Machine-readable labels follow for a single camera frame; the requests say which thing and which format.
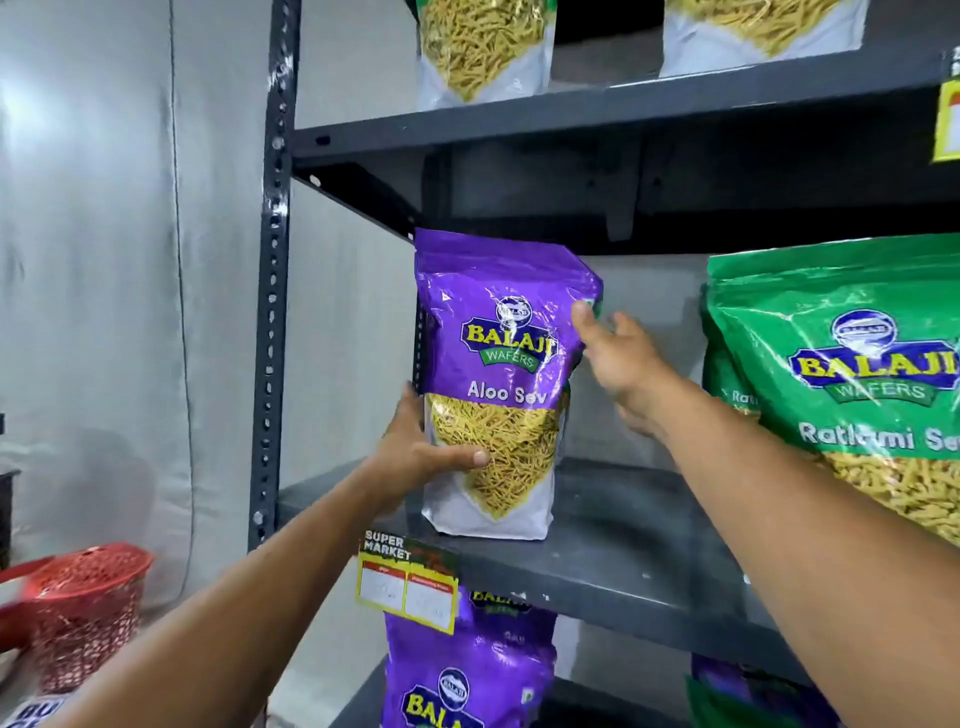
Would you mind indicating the person's right hand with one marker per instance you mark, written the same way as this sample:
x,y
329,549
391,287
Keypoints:
x,y
630,367

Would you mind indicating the red perforated plastic basket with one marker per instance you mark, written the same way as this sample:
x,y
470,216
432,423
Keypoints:
x,y
86,607

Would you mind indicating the white fabric backdrop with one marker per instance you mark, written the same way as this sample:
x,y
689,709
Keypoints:
x,y
112,262

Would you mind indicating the person's right forearm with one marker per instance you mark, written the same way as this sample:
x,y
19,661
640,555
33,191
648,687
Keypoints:
x,y
825,540

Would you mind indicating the yellow price tag label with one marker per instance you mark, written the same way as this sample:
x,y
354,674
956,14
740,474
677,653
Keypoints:
x,y
409,589
949,120

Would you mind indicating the dark grey metal shelf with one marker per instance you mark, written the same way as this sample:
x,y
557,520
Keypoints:
x,y
637,547

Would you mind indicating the dark furniture piece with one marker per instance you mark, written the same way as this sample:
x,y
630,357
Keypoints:
x,y
6,510

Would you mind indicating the green Ratlami Sev packet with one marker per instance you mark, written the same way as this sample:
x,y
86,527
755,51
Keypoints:
x,y
724,375
847,352

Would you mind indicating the white printed floor sign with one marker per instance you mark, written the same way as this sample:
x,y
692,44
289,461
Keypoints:
x,y
41,712

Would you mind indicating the shelf sev packet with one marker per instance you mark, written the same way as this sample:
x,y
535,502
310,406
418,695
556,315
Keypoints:
x,y
757,30
480,45

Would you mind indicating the red plastic tub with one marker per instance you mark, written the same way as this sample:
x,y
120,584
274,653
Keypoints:
x,y
15,600

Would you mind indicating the person's left hand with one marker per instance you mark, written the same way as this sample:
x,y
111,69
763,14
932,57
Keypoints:
x,y
405,457

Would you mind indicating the person's left forearm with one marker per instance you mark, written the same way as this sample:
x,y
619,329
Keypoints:
x,y
225,622

